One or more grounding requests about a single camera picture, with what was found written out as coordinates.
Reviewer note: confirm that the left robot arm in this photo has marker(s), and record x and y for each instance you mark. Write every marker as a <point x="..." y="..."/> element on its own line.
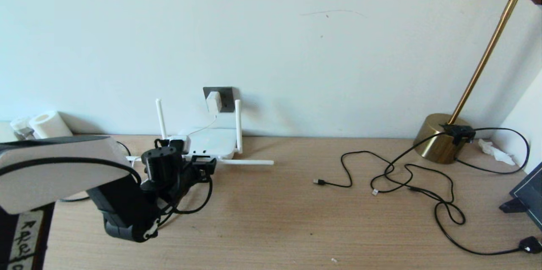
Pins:
<point x="55" y="172"/>

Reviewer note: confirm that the crumpled white tissue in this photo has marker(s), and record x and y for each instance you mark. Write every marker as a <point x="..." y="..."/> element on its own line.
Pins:
<point x="495" y="151"/>

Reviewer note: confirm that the brass desk lamp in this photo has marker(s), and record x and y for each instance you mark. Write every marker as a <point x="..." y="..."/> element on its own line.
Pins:
<point x="436" y="138"/>

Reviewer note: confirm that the grey wall socket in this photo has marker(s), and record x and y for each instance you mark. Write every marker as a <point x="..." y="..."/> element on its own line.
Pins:
<point x="228" y="100"/>

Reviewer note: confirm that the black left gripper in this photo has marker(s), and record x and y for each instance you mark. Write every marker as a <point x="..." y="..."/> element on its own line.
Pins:
<point x="169" y="144"/>

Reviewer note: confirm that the white paper roll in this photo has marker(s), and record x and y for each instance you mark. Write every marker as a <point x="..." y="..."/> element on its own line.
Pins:
<point x="50" y="124"/>

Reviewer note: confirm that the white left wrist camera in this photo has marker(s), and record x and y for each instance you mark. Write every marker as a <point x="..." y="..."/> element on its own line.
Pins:
<point x="181" y="142"/>

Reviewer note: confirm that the white power adapter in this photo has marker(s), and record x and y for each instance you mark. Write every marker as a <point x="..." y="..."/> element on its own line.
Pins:
<point x="214" y="101"/>

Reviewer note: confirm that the black clip stand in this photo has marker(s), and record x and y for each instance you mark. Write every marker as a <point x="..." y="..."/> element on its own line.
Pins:
<point x="512" y="205"/>

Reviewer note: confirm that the white router with antennas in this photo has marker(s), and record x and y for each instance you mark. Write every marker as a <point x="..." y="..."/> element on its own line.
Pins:
<point x="211" y="141"/>

